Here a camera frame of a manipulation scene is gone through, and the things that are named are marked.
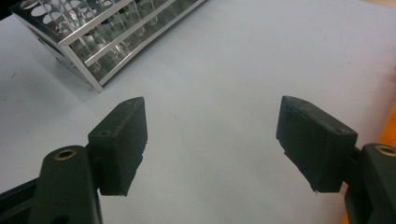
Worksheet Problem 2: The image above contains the white table sheet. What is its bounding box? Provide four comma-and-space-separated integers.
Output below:
0, 0, 396, 224

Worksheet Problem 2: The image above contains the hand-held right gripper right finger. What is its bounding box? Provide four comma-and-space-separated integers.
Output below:
276, 95, 358, 193

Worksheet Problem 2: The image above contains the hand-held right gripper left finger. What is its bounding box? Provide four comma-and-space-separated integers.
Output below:
88, 96, 149, 197

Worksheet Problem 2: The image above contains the silver metal test tube rack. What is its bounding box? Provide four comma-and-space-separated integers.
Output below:
8, 0, 207, 93

